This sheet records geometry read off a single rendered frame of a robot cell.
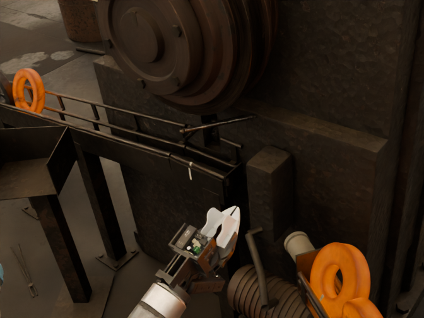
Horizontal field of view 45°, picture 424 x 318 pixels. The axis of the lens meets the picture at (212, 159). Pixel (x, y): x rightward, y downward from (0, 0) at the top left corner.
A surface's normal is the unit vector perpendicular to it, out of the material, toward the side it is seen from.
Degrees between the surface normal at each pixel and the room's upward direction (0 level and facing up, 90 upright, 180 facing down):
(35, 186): 5
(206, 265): 90
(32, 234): 0
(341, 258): 62
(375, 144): 0
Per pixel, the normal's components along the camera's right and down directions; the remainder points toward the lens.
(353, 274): -0.90, -0.20
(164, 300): 0.08, -0.41
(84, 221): -0.11, -0.80
